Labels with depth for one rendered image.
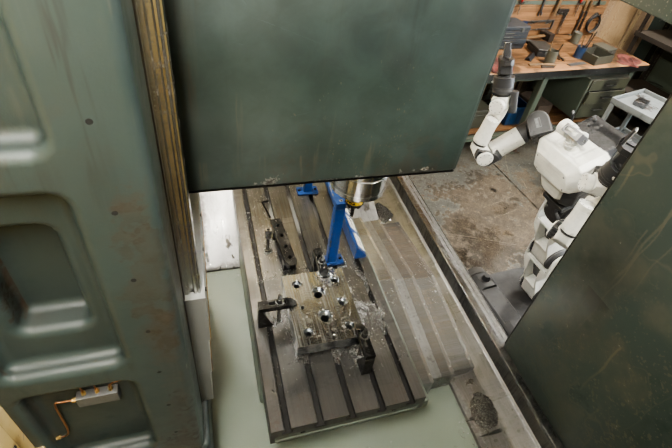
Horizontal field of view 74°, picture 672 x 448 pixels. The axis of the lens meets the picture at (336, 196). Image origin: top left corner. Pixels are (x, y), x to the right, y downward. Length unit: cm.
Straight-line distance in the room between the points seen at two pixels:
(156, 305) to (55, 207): 25
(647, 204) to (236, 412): 144
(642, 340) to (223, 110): 117
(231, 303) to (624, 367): 143
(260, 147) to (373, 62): 28
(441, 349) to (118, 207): 146
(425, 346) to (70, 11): 165
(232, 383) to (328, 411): 48
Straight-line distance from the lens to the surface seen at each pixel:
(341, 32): 85
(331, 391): 153
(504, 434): 192
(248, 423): 179
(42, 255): 96
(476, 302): 200
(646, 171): 134
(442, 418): 190
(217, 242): 219
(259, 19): 81
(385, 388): 157
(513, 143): 222
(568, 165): 205
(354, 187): 114
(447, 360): 190
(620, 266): 142
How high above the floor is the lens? 227
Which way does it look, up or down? 40 degrees down
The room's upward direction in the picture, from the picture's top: 9 degrees clockwise
